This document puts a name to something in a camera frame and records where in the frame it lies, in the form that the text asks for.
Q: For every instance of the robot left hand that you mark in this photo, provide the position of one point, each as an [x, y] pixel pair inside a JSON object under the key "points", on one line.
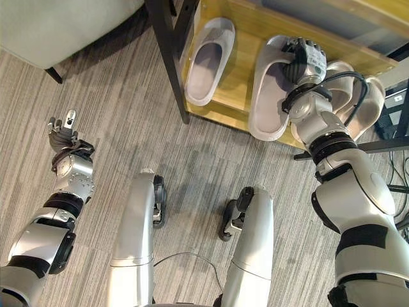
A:
{"points": [[64, 136]]}

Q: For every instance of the robot left foot dark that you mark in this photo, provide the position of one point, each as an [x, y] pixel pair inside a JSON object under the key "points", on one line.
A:
{"points": [[159, 195]]}

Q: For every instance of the wooden shoe rack black frame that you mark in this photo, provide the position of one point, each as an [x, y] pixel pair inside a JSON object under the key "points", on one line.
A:
{"points": [[243, 41]]}

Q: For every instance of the black box white label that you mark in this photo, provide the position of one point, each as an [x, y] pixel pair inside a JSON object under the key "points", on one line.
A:
{"points": [[394, 112]]}

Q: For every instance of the robot right leg silver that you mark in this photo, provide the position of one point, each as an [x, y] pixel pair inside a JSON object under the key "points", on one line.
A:
{"points": [[252, 243]]}

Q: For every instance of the robot leg silver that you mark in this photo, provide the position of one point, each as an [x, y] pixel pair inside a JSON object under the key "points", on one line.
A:
{"points": [[252, 243], [134, 230]]}

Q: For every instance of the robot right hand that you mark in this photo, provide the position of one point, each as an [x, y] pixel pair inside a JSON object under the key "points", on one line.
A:
{"points": [[298, 68]]}

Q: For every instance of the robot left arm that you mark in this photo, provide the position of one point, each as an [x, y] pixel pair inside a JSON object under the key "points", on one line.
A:
{"points": [[51, 236]]}

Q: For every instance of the robot left leg silver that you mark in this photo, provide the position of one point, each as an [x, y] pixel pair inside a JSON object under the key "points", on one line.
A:
{"points": [[134, 230]]}

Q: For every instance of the white armchair dark legs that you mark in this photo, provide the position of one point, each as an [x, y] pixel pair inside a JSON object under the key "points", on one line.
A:
{"points": [[48, 28]]}

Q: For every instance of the robot foot dark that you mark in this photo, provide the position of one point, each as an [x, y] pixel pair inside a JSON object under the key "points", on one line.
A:
{"points": [[159, 195], [234, 211]]}

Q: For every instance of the robot right foot dark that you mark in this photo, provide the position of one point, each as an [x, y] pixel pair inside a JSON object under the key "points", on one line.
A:
{"points": [[234, 211]]}

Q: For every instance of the grey slipper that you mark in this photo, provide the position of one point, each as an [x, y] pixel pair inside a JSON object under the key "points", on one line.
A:
{"points": [[266, 112], [207, 67]]}

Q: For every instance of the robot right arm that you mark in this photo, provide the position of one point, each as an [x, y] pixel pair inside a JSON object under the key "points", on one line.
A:
{"points": [[354, 198]]}

